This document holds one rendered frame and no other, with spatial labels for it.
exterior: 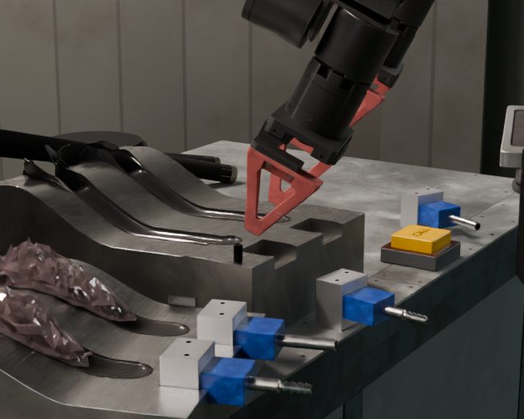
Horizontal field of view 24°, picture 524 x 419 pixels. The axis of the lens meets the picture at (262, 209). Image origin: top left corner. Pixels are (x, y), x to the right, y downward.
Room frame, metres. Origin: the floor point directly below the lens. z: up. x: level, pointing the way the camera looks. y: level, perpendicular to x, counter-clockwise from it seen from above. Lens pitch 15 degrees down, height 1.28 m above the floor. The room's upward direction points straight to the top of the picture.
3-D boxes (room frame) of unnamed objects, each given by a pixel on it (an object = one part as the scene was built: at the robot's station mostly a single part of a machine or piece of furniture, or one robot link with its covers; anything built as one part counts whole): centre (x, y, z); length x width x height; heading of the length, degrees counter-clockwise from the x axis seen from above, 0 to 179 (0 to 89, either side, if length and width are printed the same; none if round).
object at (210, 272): (1.46, 0.15, 0.87); 0.50 x 0.26 x 0.14; 58
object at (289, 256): (1.28, -0.01, 0.87); 0.05 x 0.05 x 0.04; 58
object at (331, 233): (1.38, -0.06, 0.87); 0.05 x 0.05 x 0.04; 58
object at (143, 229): (1.44, 0.15, 0.92); 0.35 x 0.16 x 0.09; 58
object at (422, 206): (1.65, -0.26, 0.83); 0.13 x 0.05 x 0.05; 35
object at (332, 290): (1.26, -0.13, 0.83); 0.13 x 0.05 x 0.05; 51
